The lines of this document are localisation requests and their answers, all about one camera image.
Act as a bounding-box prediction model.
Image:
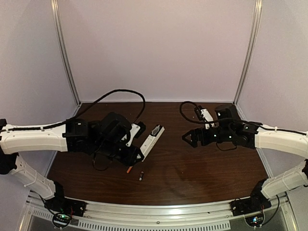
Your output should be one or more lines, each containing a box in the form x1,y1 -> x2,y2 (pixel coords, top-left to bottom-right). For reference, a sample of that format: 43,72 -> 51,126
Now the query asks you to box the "orange AA battery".
127,166 -> 133,174

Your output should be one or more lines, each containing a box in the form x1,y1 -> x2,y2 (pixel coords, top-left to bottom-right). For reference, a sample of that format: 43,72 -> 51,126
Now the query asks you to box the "white remote control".
140,125 -> 165,162

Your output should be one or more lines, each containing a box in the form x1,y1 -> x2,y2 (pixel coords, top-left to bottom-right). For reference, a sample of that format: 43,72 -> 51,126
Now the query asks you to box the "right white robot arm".
182,103 -> 308,211

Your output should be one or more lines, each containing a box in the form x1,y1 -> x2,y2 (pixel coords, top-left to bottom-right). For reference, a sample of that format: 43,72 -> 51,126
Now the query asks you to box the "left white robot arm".
0,112 -> 144,211

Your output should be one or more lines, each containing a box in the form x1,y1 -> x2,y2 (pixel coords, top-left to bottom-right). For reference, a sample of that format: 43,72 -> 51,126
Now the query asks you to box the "black AA battery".
139,171 -> 144,181

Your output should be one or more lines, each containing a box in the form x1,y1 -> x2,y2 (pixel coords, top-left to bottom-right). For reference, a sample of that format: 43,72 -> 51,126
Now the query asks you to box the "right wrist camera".
194,105 -> 215,129

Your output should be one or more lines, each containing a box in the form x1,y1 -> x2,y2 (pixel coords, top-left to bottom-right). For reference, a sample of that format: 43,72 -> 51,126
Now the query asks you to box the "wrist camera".
121,121 -> 146,147
194,105 -> 215,129

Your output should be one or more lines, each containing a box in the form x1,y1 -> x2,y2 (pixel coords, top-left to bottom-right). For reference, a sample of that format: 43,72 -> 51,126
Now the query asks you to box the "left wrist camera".
121,121 -> 146,147

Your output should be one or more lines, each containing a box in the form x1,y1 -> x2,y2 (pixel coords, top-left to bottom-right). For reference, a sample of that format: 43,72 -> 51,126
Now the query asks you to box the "right black camera cable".
180,101 -> 308,135

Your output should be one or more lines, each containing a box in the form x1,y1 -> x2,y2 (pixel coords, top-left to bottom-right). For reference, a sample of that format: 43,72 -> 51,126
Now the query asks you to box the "black camera cable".
0,89 -> 146,132
180,101 -> 308,135

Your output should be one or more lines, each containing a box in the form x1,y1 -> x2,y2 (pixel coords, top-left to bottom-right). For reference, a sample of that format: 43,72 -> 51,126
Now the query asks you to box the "left black camera cable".
0,89 -> 146,132

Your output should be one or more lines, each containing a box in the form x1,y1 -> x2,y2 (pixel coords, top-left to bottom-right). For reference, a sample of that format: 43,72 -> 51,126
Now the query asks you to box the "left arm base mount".
41,197 -> 87,230

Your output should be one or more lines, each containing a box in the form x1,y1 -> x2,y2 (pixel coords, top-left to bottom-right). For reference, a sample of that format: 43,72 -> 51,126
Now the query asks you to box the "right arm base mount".
230,197 -> 271,229

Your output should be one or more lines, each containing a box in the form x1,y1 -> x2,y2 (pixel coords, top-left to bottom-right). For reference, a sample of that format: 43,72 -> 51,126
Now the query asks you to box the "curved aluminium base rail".
17,192 -> 299,231

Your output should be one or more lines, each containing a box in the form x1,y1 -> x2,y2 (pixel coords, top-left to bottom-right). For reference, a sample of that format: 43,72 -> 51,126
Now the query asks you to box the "right aluminium frame post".
233,0 -> 263,104

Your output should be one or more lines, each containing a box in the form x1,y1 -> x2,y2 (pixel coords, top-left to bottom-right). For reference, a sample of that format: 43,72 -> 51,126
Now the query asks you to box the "aluminium frame post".
233,0 -> 263,104
51,0 -> 81,106

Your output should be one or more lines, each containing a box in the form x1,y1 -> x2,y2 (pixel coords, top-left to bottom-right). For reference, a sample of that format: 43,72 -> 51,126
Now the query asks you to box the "left aluminium frame post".
51,0 -> 81,106

